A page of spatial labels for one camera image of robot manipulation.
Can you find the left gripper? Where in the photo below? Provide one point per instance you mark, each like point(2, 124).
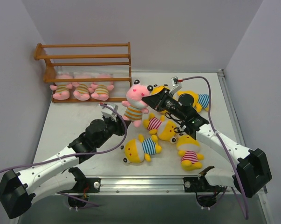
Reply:
point(121, 126)

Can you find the pink plush blue stripes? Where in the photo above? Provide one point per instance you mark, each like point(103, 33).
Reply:
point(135, 106)

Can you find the wooden three-tier shelf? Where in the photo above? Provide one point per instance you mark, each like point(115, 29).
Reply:
point(88, 63)

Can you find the pink plush face-down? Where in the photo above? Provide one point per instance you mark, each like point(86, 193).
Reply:
point(82, 90)

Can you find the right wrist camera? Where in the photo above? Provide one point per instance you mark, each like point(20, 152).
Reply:
point(176, 85)

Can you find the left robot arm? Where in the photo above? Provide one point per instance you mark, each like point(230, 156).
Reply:
point(24, 185)

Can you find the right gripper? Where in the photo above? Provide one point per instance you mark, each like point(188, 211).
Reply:
point(161, 100)

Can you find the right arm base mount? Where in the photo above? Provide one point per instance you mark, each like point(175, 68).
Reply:
point(191, 184)

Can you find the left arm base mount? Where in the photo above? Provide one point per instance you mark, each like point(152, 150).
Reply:
point(91, 185)

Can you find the yellow plush red stripes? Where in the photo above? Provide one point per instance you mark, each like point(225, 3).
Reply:
point(189, 150)
point(159, 88)
point(162, 127)

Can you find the yellow plush blue stripes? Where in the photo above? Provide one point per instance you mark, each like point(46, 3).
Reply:
point(141, 149)

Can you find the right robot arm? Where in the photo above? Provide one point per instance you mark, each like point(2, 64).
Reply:
point(251, 171)

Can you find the aluminium front rail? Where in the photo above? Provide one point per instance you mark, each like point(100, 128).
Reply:
point(142, 184)

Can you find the aluminium rail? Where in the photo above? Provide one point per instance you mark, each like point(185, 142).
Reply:
point(230, 107)
point(142, 184)

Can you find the yellow plush red stripes top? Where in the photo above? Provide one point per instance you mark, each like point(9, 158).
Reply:
point(159, 88)

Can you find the yellow plush red stripes front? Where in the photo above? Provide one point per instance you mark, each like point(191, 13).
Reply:
point(189, 150)

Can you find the aluminium right rail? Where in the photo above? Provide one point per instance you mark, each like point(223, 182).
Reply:
point(230, 107)

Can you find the yellow plush under pile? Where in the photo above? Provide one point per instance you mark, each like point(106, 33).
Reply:
point(201, 101)

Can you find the pink plush orange stripes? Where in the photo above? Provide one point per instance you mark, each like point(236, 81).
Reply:
point(101, 89)
point(62, 89)

